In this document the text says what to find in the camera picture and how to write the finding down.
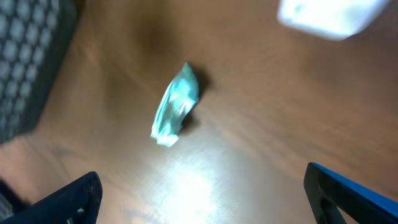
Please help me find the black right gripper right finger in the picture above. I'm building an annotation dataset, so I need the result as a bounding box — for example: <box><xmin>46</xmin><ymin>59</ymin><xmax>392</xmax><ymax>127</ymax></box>
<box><xmin>303</xmin><ymin>162</ymin><xmax>397</xmax><ymax>224</ymax></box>

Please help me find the grey plastic mesh basket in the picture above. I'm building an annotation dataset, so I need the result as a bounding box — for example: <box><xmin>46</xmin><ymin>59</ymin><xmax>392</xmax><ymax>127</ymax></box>
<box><xmin>1</xmin><ymin>0</ymin><xmax>78</xmax><ymax>144</ymax></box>

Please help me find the teal snack packet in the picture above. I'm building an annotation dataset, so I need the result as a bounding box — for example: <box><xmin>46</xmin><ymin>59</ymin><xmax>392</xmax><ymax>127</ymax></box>
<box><xmin>150</xmin><ymin>63</ymin><xmax>199</xmax><ymax>147</ymax></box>

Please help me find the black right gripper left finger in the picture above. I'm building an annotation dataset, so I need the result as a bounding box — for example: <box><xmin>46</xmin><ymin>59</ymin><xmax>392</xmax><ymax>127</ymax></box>
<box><xmin>1</xmin><ymin>172</ymin><xmax>103</xmax><ymax>224</ymax></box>

